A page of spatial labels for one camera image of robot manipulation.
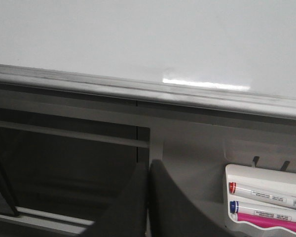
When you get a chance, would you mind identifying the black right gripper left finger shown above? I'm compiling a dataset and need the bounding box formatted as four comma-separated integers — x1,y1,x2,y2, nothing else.
85,162,148,237

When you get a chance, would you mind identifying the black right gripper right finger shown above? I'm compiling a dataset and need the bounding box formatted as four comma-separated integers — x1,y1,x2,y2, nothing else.
149,159,231,237

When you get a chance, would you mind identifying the grey whiteboard tray ledge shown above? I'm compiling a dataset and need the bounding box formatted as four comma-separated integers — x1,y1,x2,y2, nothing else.
0,64,296,120

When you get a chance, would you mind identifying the white whiteboard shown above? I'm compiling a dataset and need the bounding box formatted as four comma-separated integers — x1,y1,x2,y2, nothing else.
0,0,296,98

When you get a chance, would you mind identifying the pink marker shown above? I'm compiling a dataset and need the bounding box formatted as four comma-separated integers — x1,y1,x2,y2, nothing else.
234,213,296,232

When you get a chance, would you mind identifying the blue capped white marker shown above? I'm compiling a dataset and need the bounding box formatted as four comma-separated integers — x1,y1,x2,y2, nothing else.
229,201,296,223

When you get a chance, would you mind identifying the white marker holder tray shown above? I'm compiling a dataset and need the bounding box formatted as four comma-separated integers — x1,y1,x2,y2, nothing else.
223,164,296,237

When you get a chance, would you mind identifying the red capped white marker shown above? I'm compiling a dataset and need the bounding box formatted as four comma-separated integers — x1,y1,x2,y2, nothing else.
228,182,296,209

